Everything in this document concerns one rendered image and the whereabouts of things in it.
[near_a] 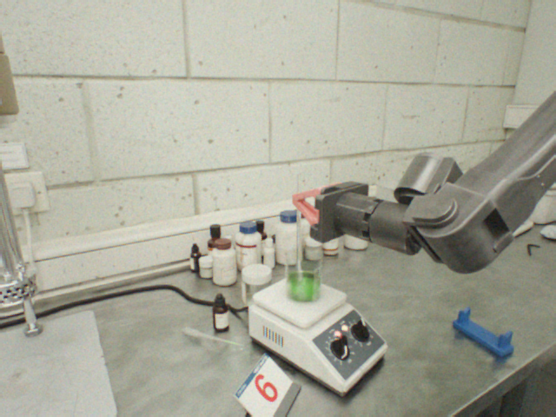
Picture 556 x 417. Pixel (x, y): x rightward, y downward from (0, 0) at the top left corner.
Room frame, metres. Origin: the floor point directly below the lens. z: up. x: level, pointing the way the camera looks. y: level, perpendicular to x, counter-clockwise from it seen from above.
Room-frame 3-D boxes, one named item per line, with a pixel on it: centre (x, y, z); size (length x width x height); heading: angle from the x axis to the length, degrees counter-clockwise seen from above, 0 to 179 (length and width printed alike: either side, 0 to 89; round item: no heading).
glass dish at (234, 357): (0.50, 0.06, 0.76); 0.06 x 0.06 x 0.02
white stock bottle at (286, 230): (0.88, -0.03, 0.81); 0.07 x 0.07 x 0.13
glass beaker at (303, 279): (0.55, -0.04, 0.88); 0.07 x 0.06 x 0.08; 142
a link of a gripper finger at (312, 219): (0.52, -0.07, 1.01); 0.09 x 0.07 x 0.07; 42
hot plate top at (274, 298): (0.55, -0.04, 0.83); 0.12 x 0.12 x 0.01; 46
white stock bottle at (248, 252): (0.84, 0.07, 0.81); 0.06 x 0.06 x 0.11
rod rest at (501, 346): (0.55, -0.37, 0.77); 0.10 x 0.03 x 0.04; 25
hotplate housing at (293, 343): (0.53, -0.06, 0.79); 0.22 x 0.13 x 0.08; 46
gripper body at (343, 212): (0.46, -0.11, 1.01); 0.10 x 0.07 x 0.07; 132
